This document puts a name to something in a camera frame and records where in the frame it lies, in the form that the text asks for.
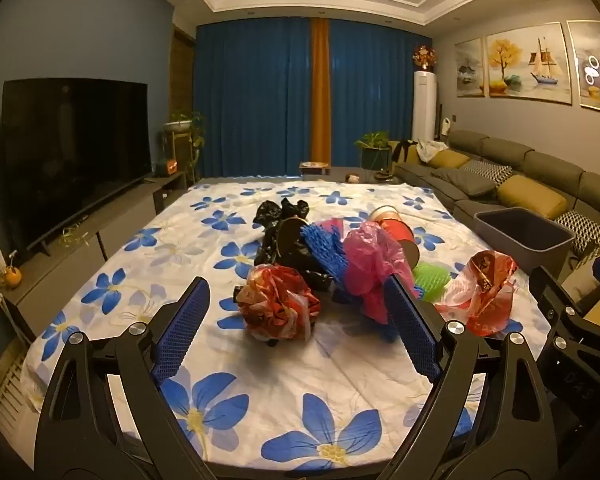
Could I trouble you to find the yellow green ribbon scraps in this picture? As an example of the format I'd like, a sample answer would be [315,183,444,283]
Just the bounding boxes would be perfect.
[59,226,94,249]

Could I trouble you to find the brown wooden panel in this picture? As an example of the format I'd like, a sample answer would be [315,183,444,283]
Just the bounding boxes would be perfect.
[172,26,197,173]

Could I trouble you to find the grey pillow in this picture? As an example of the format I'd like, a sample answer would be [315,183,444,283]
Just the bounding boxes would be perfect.
[431,166,499,197]

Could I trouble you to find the grey coffee table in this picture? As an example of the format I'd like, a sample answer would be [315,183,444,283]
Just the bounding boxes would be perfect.
[299,162,398,184]

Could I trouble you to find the pink plastic bag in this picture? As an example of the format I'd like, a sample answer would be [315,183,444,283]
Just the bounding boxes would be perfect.
[342,222,415,323]

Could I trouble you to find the tall framed painting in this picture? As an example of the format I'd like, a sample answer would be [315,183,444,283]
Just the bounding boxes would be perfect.
[566,19,600,119]

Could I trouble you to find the grey plastic bin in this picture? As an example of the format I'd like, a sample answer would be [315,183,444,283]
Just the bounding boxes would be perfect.
[474,206,576,275]

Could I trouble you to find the white blue floral sheet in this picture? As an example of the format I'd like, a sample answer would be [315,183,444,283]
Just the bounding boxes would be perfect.
[22,180,556,466]

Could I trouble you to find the white cloth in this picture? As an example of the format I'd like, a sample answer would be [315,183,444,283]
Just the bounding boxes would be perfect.
[416,139,449,162]

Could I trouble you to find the blue foam net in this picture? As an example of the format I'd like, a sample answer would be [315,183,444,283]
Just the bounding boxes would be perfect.
[299,221,426,313]

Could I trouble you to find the white tower air conditioner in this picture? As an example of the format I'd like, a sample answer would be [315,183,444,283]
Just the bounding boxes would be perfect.
[412,71,439,143]

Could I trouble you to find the red white plastic bag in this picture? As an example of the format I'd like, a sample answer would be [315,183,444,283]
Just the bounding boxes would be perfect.
[237,265,322,346]
[434,250,519,337]

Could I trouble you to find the blue curtain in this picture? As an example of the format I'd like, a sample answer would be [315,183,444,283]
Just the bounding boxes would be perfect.
[327,19,434,168]
[195,19,315,178]

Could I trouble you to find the potted plant dark planter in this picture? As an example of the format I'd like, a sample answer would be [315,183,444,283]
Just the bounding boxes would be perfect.
[354,131,394,181]

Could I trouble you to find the green foam net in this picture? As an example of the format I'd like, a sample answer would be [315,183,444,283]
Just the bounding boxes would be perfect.
[412,261,453,303]

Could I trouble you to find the gold plant stand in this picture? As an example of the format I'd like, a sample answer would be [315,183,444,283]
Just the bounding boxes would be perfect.
[164,129,201,183]

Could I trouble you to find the yellow pillow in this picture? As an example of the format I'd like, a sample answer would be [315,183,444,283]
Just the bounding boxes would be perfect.
[497,175,569,220]
[427,150,471,170]

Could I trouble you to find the artificial flower arrangement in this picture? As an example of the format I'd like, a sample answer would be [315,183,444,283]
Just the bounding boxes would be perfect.
[412,44,437,72]

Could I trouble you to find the orange curtain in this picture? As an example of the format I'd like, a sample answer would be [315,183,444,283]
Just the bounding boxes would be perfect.
[310,19,331,163]

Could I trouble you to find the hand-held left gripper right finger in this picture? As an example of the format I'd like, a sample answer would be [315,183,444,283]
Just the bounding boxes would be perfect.
[375,274,567,480]

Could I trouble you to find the brown cardboard roll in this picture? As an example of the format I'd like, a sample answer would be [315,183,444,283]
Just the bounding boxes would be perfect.
[277,217,307,256]

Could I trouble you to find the black flat television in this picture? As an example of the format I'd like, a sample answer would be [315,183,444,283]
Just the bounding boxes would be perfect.
[2,78,154,262]

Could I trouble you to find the potted plant white pot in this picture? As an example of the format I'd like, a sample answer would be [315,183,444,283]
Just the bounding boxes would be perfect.
[162,110,207,171]

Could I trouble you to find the white slatted rack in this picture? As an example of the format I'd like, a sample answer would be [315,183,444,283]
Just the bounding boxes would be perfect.
[0,280,36,428]

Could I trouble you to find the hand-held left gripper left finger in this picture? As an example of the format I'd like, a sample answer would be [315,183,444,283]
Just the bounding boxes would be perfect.
[32,276,212,480]

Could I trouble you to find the grey sectional sofa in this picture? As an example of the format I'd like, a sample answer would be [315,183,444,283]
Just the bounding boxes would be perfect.
[390,129,600,311]

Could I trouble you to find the grey television cabinet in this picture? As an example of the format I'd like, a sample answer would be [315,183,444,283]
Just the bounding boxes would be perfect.
[0,170,188,361]

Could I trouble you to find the small landscape painting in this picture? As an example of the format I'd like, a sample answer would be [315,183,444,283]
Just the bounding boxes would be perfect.
[453,37,484,99]

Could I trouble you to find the black plastic bag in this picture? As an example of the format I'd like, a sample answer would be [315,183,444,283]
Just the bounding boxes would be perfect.
[235,199,333,301]

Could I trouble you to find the sailboat painting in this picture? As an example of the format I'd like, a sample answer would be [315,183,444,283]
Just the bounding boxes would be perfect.
[485,22,574,106]

